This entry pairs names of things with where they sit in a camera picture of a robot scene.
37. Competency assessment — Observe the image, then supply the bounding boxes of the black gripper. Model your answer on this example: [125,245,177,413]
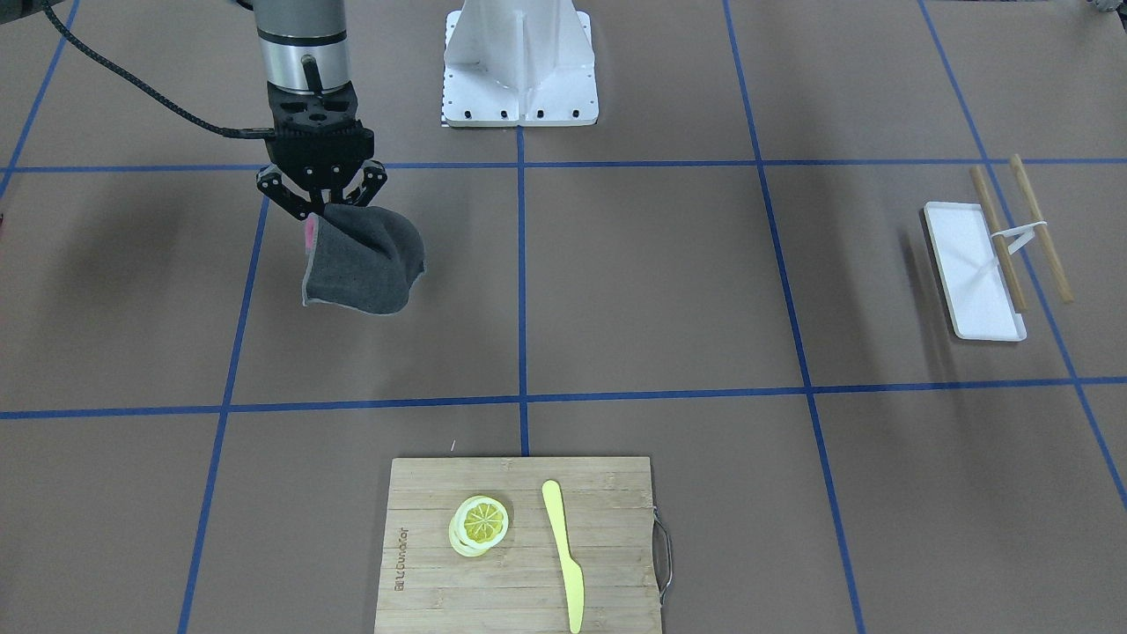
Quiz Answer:
[256,83,389,221]

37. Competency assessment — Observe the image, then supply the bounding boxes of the grey microfibre cloth pink underside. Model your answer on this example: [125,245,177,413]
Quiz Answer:
[301,203,425,314]

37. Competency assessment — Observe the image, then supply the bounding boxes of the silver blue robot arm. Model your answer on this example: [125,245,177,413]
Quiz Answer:
[239,1,387,221]

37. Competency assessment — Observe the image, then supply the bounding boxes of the yellow lemon slice toy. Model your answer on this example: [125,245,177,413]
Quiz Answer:
[447,495,511,557]

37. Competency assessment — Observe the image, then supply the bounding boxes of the yellow plastic knife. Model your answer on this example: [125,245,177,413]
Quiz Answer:
[541,479,586,633]

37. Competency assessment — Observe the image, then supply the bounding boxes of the wooden towel rack rod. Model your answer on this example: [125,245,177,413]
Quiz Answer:
[969,166,1028,314]

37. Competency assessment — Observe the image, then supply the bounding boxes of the white rectangular tray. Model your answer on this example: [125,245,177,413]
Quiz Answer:
[923,202,1028,343]

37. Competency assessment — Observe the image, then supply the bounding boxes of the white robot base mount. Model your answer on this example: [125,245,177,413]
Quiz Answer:
[440,1,600,130]

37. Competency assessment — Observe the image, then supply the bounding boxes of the white rack cross bracket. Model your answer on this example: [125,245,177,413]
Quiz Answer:
[975,222,1035,285]

